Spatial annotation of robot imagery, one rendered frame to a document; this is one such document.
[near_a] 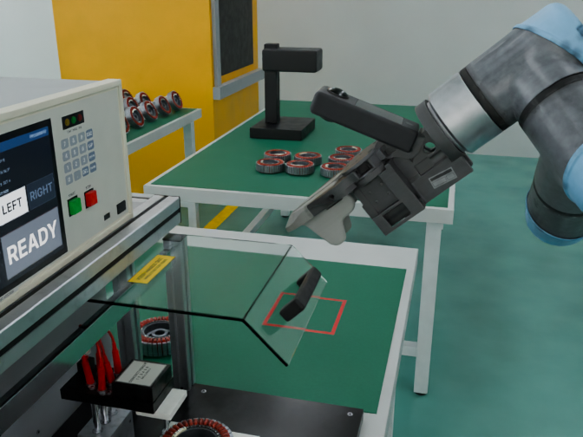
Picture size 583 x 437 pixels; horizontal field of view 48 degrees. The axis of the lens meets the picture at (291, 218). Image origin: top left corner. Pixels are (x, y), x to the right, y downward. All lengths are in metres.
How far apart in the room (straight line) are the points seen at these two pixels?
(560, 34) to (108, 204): 0.61
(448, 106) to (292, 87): 5.41
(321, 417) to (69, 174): 0.57
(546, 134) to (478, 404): 1.98
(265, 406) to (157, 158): 3.53
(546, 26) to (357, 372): 0.80
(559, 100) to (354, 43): 5.29
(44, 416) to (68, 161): 0.44
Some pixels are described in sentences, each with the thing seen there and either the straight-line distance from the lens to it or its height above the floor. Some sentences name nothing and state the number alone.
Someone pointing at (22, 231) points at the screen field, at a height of 1.19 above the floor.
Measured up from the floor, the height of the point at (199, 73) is 0.89.
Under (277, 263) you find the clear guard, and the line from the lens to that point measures 0.94.
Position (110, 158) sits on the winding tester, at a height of 1.22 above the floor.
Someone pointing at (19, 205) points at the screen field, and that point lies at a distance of 0.77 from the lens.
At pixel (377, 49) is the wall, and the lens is 5.86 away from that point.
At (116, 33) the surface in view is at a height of 1.12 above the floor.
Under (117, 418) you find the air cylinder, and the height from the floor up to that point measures 0.82.
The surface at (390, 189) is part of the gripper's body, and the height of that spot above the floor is 1.25.
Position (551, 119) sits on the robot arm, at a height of 1.33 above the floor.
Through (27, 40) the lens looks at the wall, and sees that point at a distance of 7.17.
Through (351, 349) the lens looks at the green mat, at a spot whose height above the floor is 0.75.
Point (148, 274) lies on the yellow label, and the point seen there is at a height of 1.07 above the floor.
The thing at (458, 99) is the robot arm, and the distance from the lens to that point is 0.66.
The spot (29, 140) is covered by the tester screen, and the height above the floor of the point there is 1.28.
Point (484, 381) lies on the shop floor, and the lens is 2.67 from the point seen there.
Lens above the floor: 1.45
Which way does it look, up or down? 20 degrees down
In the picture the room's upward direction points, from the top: straight up
